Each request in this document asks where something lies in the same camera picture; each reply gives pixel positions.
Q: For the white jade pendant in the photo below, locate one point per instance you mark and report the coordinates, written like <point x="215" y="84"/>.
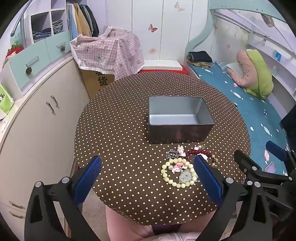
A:
<point x="185" y="177"/>

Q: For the hanging clothes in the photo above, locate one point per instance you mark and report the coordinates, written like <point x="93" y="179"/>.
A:
<point x="81" y="21"/>

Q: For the green bag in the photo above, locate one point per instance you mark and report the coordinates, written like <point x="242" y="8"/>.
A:
<point x="6" y="102"/>

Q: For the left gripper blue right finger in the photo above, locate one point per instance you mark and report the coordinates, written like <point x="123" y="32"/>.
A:
<point x="210" y="179"/>

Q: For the blue bed sheet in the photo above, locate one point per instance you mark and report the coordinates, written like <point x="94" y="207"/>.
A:
<point x="260" y="117"/>

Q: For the white cubby shelf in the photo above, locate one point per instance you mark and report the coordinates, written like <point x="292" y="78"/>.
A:
<point x="41" y="15"/>

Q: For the beige cabinet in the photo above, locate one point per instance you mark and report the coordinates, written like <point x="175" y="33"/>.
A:
<point x="38" y="141"/>

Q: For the white wardrobe doors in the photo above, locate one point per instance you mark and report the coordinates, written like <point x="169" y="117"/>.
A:
<point x="164" y="28"/>

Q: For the brown cardboard box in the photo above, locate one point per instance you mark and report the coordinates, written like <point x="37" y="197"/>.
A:
<point x="95" y="81"/>

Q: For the brown polka dot tablecloth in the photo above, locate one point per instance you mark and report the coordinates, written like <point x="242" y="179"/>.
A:
<point x="114" y="125"/>

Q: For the pink body pillow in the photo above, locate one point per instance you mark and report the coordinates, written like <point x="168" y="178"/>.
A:
<point x="249" y="77"/>

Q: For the folded dark clothes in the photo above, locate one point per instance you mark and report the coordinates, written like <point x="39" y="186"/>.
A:
<point x="199" y="59"/>

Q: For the white board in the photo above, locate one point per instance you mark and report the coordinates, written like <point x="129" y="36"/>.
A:
<point x="162" y="65"/>

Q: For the silver metal tin box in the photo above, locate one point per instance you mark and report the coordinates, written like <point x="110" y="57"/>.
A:
<point x="178" y="119"/>

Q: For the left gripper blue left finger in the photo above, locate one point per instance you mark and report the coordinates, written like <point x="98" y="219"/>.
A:
<point x="84" y="178"/>

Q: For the green blanket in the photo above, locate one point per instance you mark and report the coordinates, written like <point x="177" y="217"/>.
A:
<point x="264" y="86"/>

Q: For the teal drawer unit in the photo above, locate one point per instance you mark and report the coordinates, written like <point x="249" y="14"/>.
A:
<point x="33" y="59"/>

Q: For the silver chain jewelry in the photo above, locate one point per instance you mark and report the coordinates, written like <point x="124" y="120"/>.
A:
<point x="172" y="154"/>

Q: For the pink checkered cloth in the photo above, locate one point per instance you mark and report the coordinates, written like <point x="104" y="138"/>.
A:
<point x="116" y="52"/>

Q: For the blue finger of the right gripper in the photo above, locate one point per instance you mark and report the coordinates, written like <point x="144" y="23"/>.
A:
<point x="246" y="165"/>
<point x="277" y="151"/>

